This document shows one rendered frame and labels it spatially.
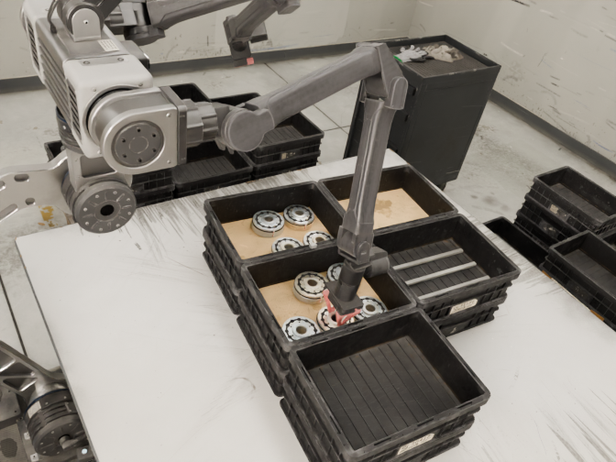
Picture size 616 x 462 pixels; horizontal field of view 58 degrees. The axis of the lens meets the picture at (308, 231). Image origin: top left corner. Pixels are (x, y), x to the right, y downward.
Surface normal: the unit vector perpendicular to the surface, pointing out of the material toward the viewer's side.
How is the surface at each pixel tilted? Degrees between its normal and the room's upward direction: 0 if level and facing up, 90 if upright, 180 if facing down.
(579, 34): 90
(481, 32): 90
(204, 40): 90
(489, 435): 0
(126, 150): 90
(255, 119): 70
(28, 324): 0
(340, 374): 0
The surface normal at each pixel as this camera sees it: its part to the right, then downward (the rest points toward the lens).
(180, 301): 0.15, -0.76
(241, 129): 0.56, 0.31
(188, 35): 0.55, 0.60
